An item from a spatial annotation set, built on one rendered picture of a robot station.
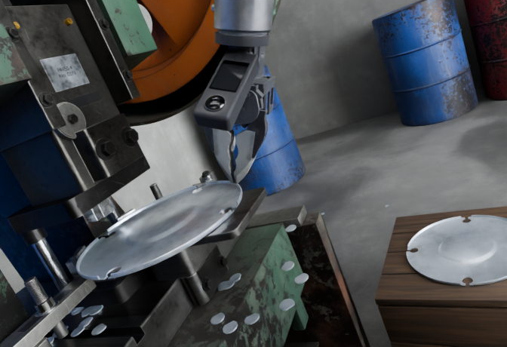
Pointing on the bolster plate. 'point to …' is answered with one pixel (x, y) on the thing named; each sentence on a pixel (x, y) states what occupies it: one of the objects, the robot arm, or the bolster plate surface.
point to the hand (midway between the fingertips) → (233, 176)
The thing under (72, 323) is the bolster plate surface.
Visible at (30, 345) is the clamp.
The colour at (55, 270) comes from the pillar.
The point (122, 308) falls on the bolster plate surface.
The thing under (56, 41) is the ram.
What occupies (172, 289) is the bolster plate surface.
